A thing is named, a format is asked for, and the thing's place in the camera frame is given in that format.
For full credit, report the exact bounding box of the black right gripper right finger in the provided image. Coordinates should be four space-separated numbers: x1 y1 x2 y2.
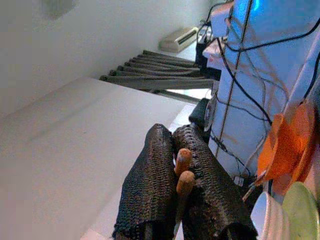
172 123 258 240

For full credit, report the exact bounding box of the black rounded object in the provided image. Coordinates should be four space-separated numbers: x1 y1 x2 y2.
188 98 213 131

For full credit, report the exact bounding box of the orange plate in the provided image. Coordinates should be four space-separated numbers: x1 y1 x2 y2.
279 101 320 196

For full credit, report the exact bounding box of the grey pleated curtain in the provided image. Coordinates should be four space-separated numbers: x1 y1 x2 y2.
99 49 216 92

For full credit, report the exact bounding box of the white bowl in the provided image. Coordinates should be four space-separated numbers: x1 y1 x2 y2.
249 191 288 240

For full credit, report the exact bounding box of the green plate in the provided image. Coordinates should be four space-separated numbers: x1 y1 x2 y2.
281 181 320 240

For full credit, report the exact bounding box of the white wall air conditioner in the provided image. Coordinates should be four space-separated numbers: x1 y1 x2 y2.
159 26 200 53

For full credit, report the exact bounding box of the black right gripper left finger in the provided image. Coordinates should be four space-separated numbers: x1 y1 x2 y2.
112 123 180 240

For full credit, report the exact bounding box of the orange bowl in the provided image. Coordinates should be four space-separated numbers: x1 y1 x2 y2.
257 113 301 182

